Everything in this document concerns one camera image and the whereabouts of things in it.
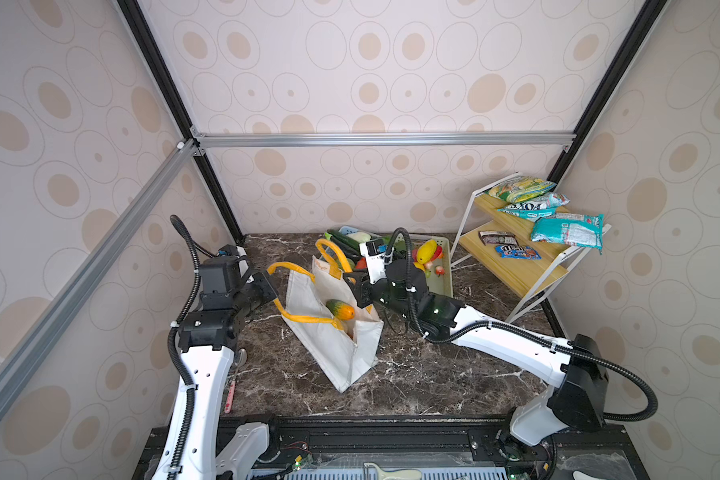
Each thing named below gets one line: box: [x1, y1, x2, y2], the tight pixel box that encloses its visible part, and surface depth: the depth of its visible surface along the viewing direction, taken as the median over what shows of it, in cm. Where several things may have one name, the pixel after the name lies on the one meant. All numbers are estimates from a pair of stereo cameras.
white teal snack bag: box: [497, 192, 571, 221], surface depth 78 cm
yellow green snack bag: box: [484, 176, 557, 203], surface depth 79 cm
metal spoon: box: [224, 348, 248, 414], surface depth 85 cm
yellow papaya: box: [416, 239, 437, 264], surface depth 105 cm
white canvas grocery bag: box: [267, 238, 384, 393], surface depth 85 cm
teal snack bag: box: [530, 212, 605, 255], surface depth 73 cm
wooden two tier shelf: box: [450, 172, 612, 323], surface depth 89 cm
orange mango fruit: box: [326, 299, 355, 321], surface depth 85 cm
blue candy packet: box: [495, 245, 542, 260], surface depth 94 cm
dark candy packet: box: [478, 231, 518, 246], surface depth 99 cm
